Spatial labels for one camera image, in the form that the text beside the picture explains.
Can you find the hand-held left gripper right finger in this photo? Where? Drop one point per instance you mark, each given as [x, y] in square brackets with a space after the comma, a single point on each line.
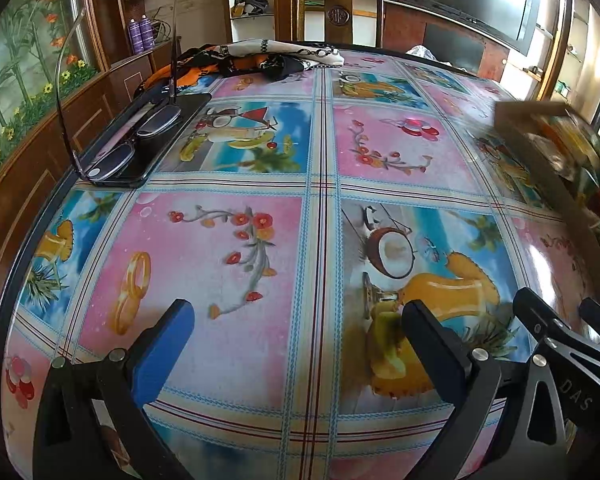
[430, 350]

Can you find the curved wooden low cabinet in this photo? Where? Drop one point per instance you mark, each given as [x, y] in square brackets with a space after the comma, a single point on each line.
[40, 160]

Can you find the purple spray can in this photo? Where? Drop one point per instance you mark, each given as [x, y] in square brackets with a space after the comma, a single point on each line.
[134, 37]
[147, 35]

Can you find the floral wall mural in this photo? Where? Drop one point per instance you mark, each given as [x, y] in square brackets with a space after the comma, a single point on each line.
[25, 60]

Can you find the shallow cardboard box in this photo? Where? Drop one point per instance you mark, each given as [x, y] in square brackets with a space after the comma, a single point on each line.
[530, 110]

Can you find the white wall shelf niche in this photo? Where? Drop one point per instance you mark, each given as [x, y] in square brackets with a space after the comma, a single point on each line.
[250, 27]

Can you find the printed plastic tablecloth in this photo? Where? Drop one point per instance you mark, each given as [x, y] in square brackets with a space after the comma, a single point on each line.
[300, 220]

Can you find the black rectangular panel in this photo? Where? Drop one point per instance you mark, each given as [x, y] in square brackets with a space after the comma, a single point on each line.
[452, 45]

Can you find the white plastic bag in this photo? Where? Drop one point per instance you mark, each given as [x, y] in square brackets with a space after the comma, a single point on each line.
[425, 53]

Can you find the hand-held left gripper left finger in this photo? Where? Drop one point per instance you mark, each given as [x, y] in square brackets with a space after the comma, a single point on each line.
[165, 355]

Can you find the dark wooden chair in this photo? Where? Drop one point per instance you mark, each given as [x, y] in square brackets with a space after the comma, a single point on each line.
[337, 14]

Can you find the thin-framed eyeglasses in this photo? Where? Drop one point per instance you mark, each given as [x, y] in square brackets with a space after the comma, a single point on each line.
[155, 121]

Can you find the black white orange scarf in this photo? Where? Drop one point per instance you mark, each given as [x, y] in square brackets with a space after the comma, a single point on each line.
[260, 55]

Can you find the dark cloth bundle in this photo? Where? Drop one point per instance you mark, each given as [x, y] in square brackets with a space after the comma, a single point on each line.
[252, 4]

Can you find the heap of assorted snack packets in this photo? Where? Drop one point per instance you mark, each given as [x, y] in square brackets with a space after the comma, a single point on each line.
[565, 140]

